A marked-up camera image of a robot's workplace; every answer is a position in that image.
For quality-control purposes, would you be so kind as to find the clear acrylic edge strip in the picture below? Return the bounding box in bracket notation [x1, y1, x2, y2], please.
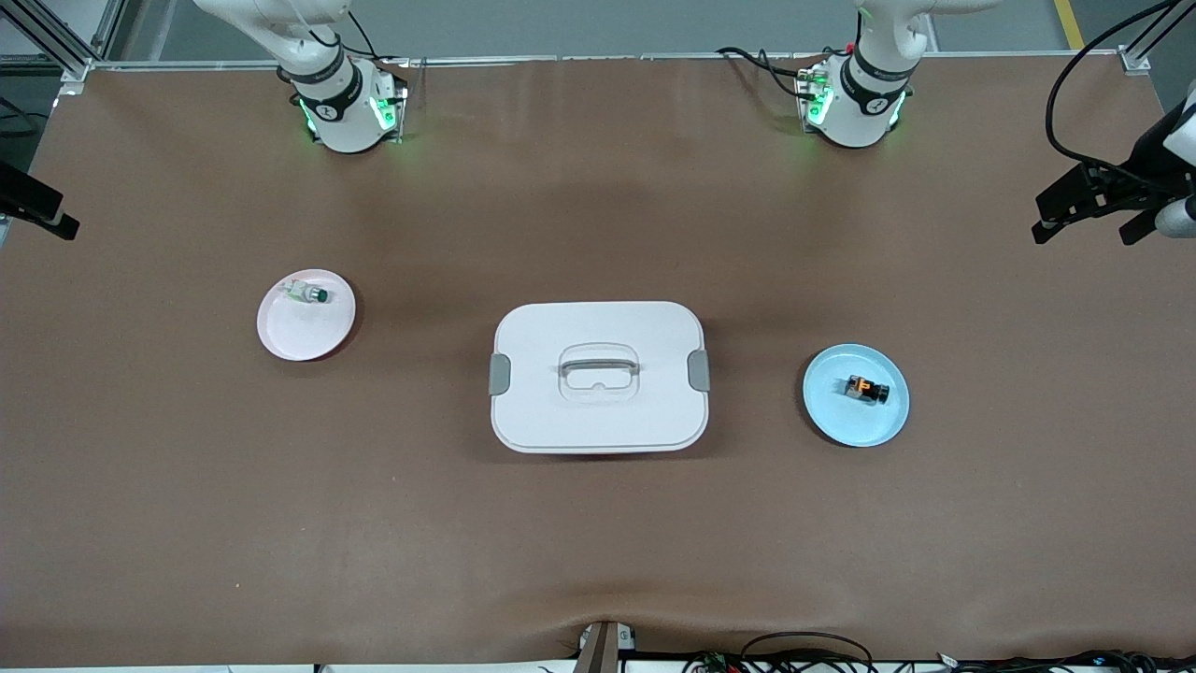
[93, 51, 1122, 71]

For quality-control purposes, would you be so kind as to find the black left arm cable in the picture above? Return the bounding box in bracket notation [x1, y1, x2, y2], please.
[1045, 0, 1180, 175]

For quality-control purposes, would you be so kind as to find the black cable loop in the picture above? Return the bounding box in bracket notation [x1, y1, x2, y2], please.
[740, 631, 876, 673]

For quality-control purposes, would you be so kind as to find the brown table mat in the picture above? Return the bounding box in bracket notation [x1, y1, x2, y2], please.
[0, 54, 1196, 668]

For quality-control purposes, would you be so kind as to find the black left base cable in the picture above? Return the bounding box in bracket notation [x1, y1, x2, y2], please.
[716, 46, 806, 100]

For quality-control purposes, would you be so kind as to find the aluminium frame post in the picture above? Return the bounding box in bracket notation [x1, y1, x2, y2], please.
[1119, 0, 1196, 74]
[0, 0, 128, 99]

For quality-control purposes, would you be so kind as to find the black right base cable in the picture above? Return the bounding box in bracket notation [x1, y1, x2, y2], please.
[344, 9, 382, 63]

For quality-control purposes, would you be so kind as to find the metal table edge bracket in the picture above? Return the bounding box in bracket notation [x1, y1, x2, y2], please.
[573, 620, 638, 673]

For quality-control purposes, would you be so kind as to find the black base cable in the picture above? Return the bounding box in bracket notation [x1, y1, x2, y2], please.
[716, 46, 806, 100]
[344, 9, 382, 63]

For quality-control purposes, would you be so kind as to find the black cable bundle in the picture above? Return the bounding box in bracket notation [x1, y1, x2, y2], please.
[934, 648, 1196, 673]

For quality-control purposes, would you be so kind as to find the pink round plate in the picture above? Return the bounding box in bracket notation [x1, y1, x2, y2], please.
[256, 268, 358, 363]

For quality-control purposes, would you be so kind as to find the white lidded container box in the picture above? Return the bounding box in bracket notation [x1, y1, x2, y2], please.
[489, 300, 712, 455]

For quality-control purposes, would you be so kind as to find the blue round plate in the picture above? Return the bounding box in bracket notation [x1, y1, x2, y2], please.
[802, 343, 911, 449]

